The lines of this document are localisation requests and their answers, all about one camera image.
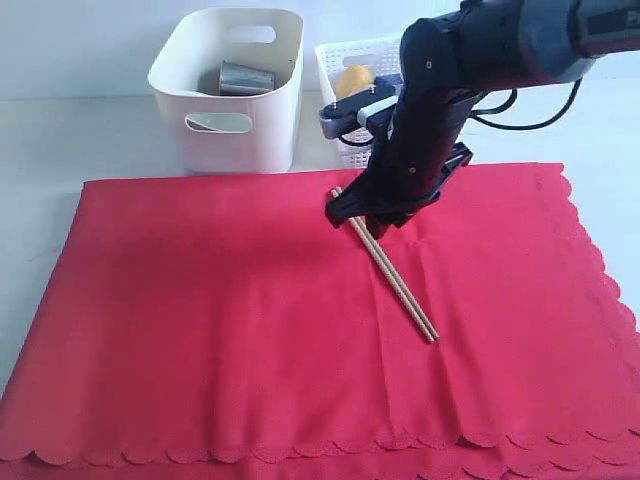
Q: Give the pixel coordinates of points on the stainless steel cup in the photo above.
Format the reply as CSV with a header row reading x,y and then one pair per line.
x,y
240,80

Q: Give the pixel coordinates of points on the yellow lemon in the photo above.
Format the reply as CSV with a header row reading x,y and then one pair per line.
x,y
354,79

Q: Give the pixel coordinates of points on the white ceramic bowl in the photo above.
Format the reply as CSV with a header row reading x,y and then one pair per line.
x,y
225,123

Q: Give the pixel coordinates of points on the wooden chopstick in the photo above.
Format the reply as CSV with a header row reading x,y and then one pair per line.
x,y
400,285
395,290

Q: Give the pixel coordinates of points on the white perforated plastic basket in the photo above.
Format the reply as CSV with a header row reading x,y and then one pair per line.
x,y
380,56

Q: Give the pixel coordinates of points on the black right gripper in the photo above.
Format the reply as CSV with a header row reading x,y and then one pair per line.
x,y
391,190

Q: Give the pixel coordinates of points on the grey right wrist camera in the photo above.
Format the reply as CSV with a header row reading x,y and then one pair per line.
x,y
345,116

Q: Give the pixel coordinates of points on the red scalloped table cloth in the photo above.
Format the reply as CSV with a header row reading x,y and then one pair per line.
x,y
220,328

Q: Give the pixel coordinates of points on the blue white milk carton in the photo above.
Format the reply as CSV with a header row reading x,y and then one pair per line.
x,y
394,80

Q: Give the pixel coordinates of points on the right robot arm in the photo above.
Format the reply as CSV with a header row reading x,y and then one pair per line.
x,y
448,65

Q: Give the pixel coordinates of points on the cream plastic storage bin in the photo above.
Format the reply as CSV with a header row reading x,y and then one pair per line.
x,y
262,38

